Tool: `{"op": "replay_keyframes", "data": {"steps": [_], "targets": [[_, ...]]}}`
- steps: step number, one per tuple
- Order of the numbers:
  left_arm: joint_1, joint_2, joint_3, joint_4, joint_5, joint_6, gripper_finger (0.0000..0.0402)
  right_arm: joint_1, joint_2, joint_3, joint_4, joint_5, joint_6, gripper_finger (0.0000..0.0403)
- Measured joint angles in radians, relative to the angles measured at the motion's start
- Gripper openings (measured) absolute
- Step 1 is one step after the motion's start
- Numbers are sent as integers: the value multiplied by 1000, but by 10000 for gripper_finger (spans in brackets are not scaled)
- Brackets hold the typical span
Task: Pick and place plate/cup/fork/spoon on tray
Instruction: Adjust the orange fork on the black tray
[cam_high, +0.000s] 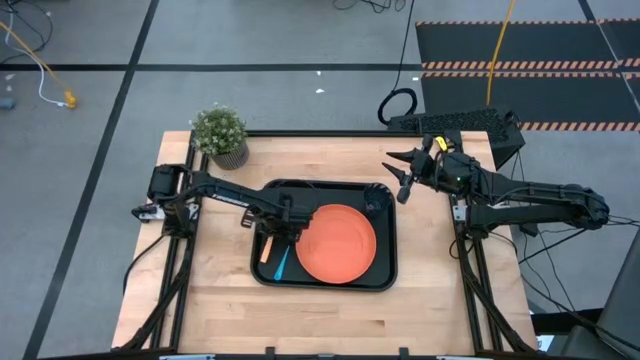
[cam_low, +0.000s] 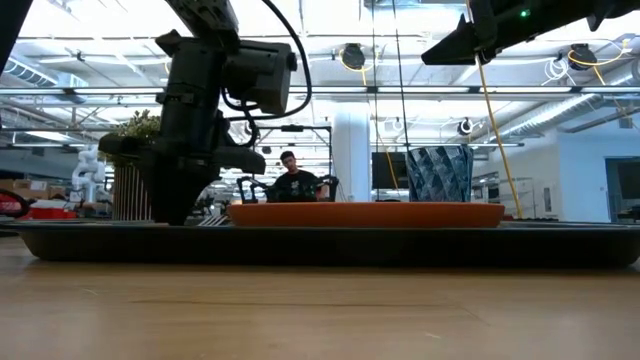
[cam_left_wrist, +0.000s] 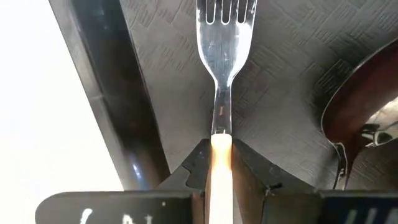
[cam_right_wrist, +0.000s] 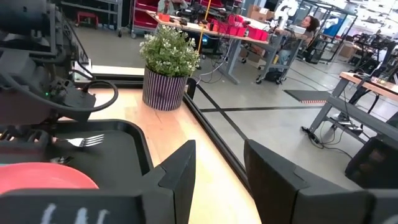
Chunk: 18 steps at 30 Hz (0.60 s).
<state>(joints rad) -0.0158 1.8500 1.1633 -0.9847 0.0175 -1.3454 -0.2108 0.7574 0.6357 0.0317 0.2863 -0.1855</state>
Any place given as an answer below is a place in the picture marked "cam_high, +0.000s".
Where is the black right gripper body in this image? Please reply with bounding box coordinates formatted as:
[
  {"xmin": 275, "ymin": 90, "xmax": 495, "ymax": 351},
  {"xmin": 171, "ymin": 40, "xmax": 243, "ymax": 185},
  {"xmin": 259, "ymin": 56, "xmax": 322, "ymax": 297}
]
[{"xmin": 398, "ymin": 133, "xmax": 452, "ymax": 204}]

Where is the spoon with blue handle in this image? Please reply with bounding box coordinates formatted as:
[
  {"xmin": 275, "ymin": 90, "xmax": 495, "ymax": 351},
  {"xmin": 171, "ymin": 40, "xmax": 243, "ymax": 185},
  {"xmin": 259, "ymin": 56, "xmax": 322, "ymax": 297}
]
[{"xmin": 272, "ymin": 244, "xmax": 292, "ymax": 282}]

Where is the yellow cable with plug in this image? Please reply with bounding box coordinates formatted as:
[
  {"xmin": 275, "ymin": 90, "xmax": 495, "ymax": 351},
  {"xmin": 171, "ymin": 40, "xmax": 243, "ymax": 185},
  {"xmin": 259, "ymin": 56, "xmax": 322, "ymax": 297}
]
[{"xmin": 0, "ymin": 19, "xmax": 79, "ymax": 110}]

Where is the plant in striped pot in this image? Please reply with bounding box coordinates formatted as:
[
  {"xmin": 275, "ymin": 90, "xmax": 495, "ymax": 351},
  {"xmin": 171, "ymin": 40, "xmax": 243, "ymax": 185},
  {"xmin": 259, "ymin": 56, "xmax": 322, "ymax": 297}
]
[{"xmin": 190, "ymin": 103, "xmax": 250, "ymax": 171}]

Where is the silver arm base bracket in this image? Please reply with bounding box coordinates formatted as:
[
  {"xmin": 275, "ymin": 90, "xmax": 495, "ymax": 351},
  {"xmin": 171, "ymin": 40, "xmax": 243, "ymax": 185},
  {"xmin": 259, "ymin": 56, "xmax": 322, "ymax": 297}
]
[{"xmin": 130, "ymin": 202, "xmax": 166, "ymax": 225}]

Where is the black hazard-striped floor mat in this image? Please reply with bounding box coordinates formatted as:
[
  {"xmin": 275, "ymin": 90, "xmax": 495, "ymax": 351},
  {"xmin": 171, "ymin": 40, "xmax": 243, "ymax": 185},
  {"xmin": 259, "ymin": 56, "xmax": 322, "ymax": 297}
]
[{"xmin": 414, "ymin": 18, "xmax": 640, "ymax": 132}]

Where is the white floor cable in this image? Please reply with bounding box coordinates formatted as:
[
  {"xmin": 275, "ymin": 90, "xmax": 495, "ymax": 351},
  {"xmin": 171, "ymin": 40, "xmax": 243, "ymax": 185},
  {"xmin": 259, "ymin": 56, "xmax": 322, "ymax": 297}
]
[{"xmin": 3, "ymin": 9, "xmax": 69, "ymax": 108}]

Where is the fork with orange handle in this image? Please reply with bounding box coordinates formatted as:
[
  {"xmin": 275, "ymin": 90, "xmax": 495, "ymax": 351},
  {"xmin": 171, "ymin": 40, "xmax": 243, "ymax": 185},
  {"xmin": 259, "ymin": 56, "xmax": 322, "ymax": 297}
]
[{"xmin": 258, "ymin": 234, "xmax": 275, "ymax": 265}]

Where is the orange plastic plate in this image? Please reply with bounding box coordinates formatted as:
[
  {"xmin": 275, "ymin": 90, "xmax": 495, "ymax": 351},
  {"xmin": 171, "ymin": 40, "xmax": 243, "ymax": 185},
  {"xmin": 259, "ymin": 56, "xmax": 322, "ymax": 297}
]
[{"xmin": 294, "ymin": 203, "xmax": 378, "ymax": 285}]

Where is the black aluminium table frame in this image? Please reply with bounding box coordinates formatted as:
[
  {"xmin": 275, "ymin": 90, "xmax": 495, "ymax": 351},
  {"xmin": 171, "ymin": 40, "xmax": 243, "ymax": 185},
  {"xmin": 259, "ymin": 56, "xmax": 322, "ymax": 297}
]
[{"xmin": 119, "ymin": 129, "xmax": 539, "ymax": 360}]

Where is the yellow hanging cable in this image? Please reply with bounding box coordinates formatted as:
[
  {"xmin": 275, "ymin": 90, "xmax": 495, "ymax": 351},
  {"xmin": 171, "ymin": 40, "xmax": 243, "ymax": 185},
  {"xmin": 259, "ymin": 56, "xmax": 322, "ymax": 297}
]
[{"xmin": 485, "ymin": 0, "xmax": 518, "ymax": 107}]

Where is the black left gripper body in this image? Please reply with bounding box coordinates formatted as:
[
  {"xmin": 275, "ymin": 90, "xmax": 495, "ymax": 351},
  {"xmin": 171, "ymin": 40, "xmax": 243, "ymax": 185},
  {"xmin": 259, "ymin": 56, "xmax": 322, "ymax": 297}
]
[{"xmin": 241, "ymin": 194, "xmax": 318, "ymax": 242}]

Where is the black plastic tray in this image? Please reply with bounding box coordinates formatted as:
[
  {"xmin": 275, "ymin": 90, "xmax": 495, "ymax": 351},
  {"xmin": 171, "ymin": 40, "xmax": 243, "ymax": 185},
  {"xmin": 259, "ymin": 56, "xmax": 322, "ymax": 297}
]
[{"xmin": 249, "ymin": 178, "xmax": 399, "ymax": 293}]

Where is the dark grey angled panel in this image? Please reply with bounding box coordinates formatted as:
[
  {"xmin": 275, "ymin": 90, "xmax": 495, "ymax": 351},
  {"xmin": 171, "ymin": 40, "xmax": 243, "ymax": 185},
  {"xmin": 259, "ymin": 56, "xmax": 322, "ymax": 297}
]
[{"xmin": 559, "ymin": 227, "xmax": 640, "ymax": 360}]

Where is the black coiled floor cable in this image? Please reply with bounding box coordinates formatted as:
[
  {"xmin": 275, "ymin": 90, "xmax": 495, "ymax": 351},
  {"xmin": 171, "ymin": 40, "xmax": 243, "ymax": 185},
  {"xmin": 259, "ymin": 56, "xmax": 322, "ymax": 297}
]
[{"xmin": 377, "ymin": 0, "xmax": 419, "ymax": 126}]

